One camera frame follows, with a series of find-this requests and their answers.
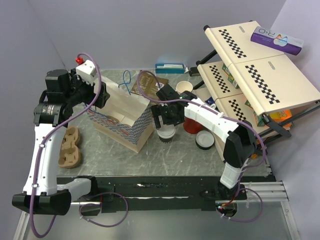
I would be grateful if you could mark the purple white box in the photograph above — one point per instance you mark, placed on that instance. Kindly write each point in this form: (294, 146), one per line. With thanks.
(277, 41)

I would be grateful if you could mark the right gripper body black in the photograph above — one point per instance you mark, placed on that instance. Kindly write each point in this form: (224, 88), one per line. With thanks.
(168, 118)

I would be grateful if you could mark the black paper coffee cup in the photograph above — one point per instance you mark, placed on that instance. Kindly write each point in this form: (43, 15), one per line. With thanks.
(166, 139)

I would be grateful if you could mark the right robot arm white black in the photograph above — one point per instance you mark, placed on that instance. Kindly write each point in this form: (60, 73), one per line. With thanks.
(239, 140)

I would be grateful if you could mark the brown pulp cup carrier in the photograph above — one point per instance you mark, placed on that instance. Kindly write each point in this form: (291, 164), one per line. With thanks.
(121, 119)

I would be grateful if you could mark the white plastic cup lid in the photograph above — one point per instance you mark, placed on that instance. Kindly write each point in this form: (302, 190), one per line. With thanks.
(166, 130)

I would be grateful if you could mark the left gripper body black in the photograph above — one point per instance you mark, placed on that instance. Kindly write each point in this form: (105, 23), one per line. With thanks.
(81, 91)

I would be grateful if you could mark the brown coffee bean pouch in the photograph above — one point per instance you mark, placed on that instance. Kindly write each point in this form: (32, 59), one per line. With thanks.
(149, 85)

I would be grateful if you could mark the blue checkered paper bag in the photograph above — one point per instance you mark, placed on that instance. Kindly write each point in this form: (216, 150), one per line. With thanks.
(121, 102)

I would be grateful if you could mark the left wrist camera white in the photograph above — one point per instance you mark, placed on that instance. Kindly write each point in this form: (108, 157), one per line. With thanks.
(86, 70)

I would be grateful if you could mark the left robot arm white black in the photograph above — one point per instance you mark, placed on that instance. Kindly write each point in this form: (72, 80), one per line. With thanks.
(41, 194)

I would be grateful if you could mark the red cup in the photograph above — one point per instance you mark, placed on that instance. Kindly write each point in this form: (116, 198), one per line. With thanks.
(191, 126)

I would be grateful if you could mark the cream checkered tiered shelf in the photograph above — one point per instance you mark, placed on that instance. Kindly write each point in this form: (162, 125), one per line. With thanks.
(270, 85)

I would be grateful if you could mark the teal blue box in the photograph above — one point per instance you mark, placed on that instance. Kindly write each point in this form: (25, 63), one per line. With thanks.
(171, 68)

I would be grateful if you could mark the stack of paper cups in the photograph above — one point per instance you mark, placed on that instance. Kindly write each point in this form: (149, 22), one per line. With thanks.
(183, 86)

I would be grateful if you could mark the green snack boxes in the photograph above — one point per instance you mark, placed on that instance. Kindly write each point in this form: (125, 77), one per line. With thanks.
(230, 78)

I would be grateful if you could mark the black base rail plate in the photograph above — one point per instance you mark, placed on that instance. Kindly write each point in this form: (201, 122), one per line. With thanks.
(150, 193)

